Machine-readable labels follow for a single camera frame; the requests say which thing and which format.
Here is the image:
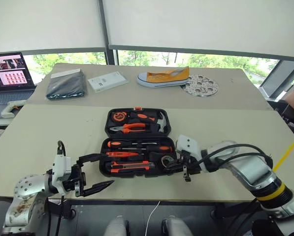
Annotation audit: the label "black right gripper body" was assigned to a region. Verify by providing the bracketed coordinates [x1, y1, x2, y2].
[177, 149, 203, 183]

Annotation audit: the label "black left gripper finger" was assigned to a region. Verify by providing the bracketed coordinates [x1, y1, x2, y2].
[76, 153, 109, 165]
[82, 179, 116, 198]

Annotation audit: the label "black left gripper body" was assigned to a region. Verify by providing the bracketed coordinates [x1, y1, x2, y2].
[62, 159, 87, 198]

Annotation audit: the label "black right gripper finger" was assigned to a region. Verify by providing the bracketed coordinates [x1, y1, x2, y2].
[164, 158, 185, 166]
[162, 165, 186, 173]

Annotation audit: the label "orange black utility knife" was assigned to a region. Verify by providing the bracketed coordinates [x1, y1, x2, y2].
[110, 160, 156, 174]

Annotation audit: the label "black tool case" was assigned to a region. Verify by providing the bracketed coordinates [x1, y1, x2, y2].
[98, 107, 178, 178]

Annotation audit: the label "black table leg base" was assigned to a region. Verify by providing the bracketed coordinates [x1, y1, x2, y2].
[47, 199, 76, 220]
[210, 203, 237, 221]

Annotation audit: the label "steel claw hammer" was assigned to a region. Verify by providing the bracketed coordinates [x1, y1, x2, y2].
[150, 111, 171, 134]

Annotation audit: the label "gray rounded shape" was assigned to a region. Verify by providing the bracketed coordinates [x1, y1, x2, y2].
[161, 216, 187, 236]
[103, 215, 131, 236]

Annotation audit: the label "orange black tape measure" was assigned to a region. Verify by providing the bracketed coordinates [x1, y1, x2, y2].
[112, 111, 128, 122]

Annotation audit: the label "dark folded cloth pack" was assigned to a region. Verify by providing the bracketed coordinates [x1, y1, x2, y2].
[45, 68, 88, 100]

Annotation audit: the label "white flat box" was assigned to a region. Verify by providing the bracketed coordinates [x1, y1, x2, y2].
[87, 71, 131, 93]

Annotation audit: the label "perforated metal disc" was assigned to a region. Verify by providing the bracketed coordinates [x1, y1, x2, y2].
[180, 74, 220, 97]

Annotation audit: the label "yellow canvas shoe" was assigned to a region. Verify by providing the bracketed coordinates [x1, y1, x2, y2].
[136, 65, 191, 88]

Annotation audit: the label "yellow tape strip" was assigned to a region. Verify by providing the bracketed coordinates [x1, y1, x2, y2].
[273, 141, 294, 173]

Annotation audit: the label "white handheld device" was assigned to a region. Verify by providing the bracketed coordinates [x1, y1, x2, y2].
[0, 99, 27, 119]

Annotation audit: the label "open laptop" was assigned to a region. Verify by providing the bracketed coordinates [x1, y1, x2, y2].
[0, 52, 37, 119]

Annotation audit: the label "gray tilted panel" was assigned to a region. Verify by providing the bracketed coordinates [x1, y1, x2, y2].
[258, 59, 294, 100]

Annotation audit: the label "white roller blind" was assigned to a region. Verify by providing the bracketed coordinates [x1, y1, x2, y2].
[102, 0, 294, 62]
[0, 0, 107, 55]

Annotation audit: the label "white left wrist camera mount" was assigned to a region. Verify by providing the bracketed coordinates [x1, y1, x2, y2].
[51, 155, 72, 197]

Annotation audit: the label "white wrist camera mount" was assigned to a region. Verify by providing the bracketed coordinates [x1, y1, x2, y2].
[51, 155, 72, 197]
[175, 134, 209, 173]

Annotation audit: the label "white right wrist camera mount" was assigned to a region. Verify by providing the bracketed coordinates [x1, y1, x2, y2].
[175, 134, 209, 173]

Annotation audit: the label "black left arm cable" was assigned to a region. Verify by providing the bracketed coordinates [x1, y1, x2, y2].
[46, 140, 67, 236]

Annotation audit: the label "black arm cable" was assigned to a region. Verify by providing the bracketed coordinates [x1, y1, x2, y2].
[186, 143, 274, 174]
[46, 140, 67, 236]

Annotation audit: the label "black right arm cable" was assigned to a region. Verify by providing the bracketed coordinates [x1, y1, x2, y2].
[186, 143, 274, 174]

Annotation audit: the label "orange handled pliers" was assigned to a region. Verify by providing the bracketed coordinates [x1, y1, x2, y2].
[109, 122, 148, 135]

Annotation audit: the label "white cable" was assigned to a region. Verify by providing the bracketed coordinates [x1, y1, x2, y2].
[145, 201, 162, 236]

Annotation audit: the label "dark window post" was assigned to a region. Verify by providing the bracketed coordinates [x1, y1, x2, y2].
[96, 0, 120, 66]

